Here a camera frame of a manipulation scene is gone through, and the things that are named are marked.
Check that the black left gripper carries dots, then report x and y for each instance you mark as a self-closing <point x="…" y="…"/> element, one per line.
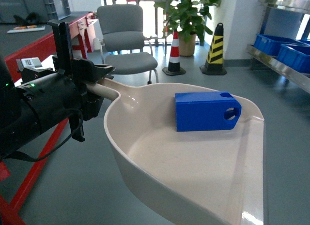
<point x="48" y="96"/>

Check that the blue plastic block part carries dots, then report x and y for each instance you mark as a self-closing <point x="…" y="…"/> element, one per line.
<point x="206" y="111"/>

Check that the beige plastic dustpan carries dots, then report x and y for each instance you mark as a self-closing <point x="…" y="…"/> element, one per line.
<point x="189" y="178"/>

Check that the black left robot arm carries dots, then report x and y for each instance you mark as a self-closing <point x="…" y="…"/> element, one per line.
<point x="9" y="112"/>

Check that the blue bin on shelf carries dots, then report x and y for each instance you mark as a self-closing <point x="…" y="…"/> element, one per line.
<point x="271" y="45"/>
<point x="296" y="57"/>

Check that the steel shelf rack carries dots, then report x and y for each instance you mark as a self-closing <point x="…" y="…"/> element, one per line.
<point x="301" y="79"/>

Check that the grey office chair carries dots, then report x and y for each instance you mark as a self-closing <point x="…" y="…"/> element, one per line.
<point x="122" y="29"/>

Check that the red white traffic cone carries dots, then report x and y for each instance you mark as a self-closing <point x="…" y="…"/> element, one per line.
<point x="174" y="67"/>

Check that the green potted plant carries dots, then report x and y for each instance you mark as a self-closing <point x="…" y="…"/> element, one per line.
<point x="188" y="18"/>

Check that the yellow black traffic cone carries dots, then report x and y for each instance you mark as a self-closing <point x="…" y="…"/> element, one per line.
<point x="214" y="61"/>

